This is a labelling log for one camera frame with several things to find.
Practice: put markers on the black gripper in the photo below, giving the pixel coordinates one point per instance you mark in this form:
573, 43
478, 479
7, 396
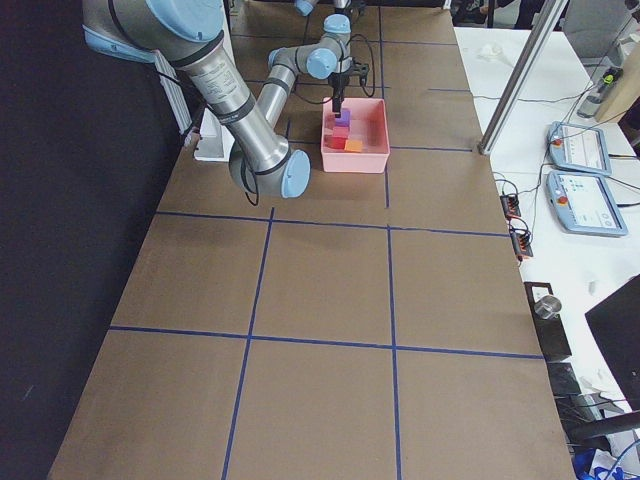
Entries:
339, 85

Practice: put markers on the purple foam block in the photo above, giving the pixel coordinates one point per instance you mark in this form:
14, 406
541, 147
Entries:
343, 119

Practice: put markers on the red foam block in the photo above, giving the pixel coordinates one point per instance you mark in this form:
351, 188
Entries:
336, 139

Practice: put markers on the orange foam block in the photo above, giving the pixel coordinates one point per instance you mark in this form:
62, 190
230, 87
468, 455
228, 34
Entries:
353, 146

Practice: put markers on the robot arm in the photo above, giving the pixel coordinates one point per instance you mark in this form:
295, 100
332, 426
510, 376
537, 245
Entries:
189, 34
345, 7

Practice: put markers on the pink plastic bin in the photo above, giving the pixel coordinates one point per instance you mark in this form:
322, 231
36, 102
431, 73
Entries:
368, 124

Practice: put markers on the black power connector left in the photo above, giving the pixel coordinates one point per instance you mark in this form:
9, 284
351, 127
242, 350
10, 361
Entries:
510, 205

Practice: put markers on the black power connector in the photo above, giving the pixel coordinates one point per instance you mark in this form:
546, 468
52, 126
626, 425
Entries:
510, 205
521, 243

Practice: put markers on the black power connector right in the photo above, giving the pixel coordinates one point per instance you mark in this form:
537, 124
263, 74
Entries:
521, 243

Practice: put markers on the upper teach pendant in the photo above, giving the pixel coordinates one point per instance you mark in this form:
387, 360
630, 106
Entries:
578, 148

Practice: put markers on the teach pendant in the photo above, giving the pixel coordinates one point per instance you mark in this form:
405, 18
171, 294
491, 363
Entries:
584, 204
578, 148

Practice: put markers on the brown paper table cover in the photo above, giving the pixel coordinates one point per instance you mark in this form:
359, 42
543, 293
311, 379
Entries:
374, 328

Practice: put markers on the lower teach pendant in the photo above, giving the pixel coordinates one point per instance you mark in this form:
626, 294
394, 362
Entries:
584, 204

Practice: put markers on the silver metal cylinder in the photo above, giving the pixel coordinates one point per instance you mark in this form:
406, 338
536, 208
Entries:
547, 307

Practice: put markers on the black box with label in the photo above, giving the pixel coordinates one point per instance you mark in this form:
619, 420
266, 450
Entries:
550, 332

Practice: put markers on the black monitor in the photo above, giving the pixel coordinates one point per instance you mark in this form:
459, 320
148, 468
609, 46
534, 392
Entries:
614, 324

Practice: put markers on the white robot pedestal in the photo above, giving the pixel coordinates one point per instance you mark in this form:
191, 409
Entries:
196, 123

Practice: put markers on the aluminium frame post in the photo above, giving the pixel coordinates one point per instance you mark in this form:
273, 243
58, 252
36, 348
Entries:
536, 41

